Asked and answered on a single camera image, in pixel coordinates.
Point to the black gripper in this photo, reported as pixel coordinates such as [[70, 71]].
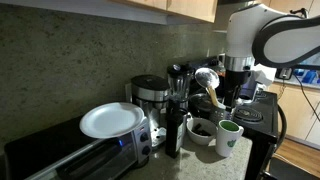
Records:
[[232, 86]]

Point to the wooden spoon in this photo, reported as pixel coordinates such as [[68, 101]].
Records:
[[213, 96]]

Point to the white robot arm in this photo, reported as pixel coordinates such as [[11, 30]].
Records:
[[258, 34]]

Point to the white ceramic bowl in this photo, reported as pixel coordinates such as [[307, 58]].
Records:
[[206, 125]]

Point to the black pieces in bowl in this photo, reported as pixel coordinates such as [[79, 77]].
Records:
[[199, 131]]

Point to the black electric stove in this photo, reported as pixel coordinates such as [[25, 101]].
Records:
[[260, 122]]

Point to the black blender jar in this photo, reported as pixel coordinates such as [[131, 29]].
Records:
[[179, 78]]

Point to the white mug green inside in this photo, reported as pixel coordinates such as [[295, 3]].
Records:
[[228, 133]]

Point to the dark glass bottle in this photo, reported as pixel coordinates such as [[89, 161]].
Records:
[[175, 128]]

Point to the wooden lower cabinet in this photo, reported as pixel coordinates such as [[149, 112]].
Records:
[[301, 107]]

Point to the wooden cabinet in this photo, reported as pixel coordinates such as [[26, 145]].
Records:
[[204, 10], [301, 107]]

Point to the wooden upper cabinet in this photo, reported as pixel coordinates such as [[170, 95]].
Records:
[[204, 10]]

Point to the black silver coffee maker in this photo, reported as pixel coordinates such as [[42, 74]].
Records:
[[151, 94]]

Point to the white plate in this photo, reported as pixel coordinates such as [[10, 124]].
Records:
[[111, 120]]

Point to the black toaster oven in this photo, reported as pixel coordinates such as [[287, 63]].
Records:
[[63, 152]]

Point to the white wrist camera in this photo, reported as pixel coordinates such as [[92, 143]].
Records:
[[263, 74]]

